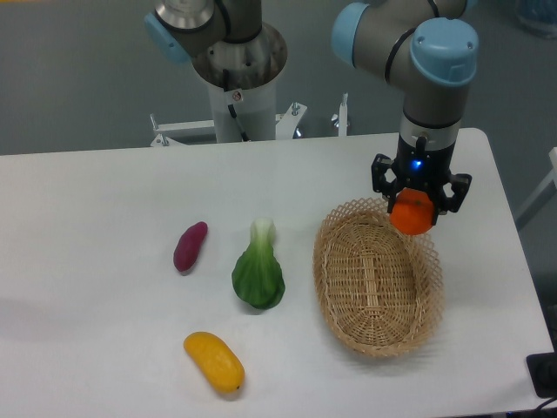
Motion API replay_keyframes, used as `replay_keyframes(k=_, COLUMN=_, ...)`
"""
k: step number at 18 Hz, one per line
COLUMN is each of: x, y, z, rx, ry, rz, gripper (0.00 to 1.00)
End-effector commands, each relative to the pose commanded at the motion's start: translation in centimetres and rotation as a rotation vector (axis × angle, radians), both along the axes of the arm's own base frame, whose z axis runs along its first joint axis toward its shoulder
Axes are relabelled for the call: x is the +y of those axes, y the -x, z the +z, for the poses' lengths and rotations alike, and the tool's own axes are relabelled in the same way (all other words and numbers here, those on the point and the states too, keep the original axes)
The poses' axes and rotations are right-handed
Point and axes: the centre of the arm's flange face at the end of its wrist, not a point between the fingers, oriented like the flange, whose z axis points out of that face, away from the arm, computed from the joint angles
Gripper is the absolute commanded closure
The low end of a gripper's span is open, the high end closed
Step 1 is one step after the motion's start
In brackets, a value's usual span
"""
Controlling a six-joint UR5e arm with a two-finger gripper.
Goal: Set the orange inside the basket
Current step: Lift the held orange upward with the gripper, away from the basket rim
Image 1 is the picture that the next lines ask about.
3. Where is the woven wicker basket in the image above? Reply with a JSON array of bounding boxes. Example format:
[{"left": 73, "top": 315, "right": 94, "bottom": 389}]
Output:
[{"left": 312, "top": 199, "right": 444, "bottom": 357}]

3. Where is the green bok choy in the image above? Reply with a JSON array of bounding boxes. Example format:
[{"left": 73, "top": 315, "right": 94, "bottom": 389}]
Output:
[{"left": 232, "top": 218, "right": 285, "bottom": 310}]

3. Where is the black cable on pedestal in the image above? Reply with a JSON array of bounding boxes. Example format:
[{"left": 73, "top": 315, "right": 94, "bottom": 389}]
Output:
[{"left": 222, "top": 69, "right": 251, "bottom": 143}]

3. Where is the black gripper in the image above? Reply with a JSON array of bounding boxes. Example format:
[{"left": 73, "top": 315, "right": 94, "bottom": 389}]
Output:
[{"left": 371, "top": 114, "right": 473, "bottom": 226}]

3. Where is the orange fruit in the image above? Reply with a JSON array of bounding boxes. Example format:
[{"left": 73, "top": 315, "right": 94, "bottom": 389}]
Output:
[{"left": 389, "top": 188, "right": 434, "bottom": 235}]

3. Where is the blue object in corner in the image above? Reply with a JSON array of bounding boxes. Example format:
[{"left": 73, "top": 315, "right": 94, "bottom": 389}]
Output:
[{"left": 514, "top": 0, "right": 556, "bottom": 39}]

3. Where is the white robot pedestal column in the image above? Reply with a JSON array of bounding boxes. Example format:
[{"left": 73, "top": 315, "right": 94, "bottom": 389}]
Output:
[{"left": 206, "top": 81, "right": 277, "bottom": 143}]

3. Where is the yellow mango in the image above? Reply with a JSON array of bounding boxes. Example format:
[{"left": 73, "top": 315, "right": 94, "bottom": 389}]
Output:
[{"left": 183, "top": 332, "right": 245, "bottom": 394}]

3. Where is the black device at table edge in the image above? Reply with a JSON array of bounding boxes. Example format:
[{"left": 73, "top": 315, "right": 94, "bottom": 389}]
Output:
[{"left": 526, "top": 353, "right": 556, "bottom": 399}]

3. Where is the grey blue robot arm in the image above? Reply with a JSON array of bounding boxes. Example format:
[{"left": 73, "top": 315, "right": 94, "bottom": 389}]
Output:
[{"left": 144, "top": 1, "right": 479, "bottom": 234}]

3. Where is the white frame at right edge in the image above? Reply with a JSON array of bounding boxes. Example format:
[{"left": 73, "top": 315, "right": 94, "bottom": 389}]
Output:
[{"left": 514, "top": 147, "right": 556, "bottom": 231}]

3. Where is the purple sweet potato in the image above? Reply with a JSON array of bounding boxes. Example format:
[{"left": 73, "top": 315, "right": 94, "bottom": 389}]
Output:
[{"left": 173, "top": 221, "right": 208, "bottom": 273}]

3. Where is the white metal base frame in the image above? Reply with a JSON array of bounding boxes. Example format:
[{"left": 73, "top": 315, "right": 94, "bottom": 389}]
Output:
[{"left": 150, "top": 92, "right": 351, "bottom": 147}]

